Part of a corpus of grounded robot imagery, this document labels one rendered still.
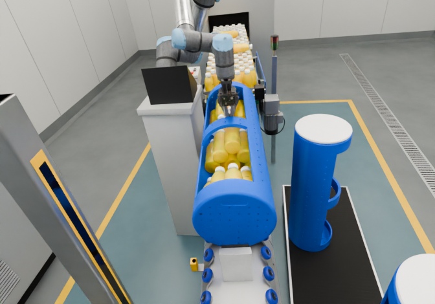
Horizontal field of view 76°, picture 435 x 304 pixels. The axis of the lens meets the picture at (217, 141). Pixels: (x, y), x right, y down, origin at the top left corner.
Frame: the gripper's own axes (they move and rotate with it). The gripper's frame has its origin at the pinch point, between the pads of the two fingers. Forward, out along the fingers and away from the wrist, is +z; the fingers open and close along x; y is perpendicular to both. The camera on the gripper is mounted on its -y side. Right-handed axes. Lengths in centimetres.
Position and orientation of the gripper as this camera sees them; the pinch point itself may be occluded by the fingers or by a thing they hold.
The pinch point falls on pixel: (229, 115)
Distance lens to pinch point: 124.9
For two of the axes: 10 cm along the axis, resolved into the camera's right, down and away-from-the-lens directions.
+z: 1.0, 8.1, 5.7
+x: 9.9, -0.7, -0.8
